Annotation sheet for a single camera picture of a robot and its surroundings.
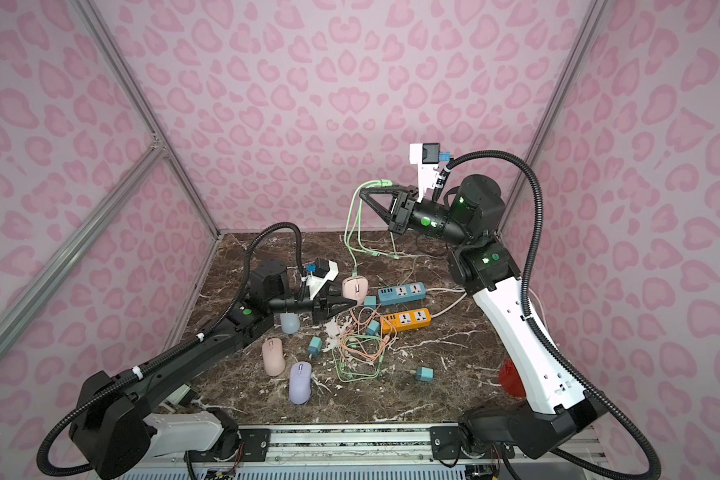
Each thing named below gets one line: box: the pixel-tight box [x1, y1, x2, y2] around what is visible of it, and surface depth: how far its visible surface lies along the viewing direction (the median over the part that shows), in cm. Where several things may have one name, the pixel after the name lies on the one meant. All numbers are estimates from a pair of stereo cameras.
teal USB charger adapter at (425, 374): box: [416, 366, 435, 382], surface depth 83 cm
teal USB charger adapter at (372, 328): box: [366, 319, 380, 336], surface depth 92 cm
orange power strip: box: [380, 308, 433, 335], surface depth 94 cm
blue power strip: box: [377, 282, 427, 306], surface depth 100 cm
